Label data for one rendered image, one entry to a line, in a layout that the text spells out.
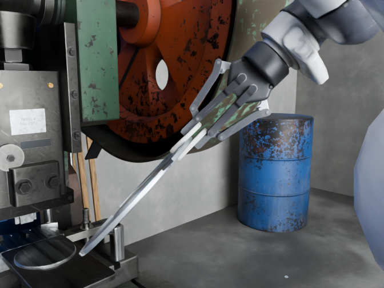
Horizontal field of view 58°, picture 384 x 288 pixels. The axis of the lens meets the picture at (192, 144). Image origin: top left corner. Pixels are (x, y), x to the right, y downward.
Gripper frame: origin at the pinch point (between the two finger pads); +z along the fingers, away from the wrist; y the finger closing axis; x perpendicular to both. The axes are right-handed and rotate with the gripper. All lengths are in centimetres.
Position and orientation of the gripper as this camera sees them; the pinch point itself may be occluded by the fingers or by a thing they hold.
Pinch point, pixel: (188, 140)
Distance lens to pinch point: 61.1
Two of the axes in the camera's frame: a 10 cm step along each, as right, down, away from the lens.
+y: -7.1, -7.0, -0.7
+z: -7.0, 6.9, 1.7
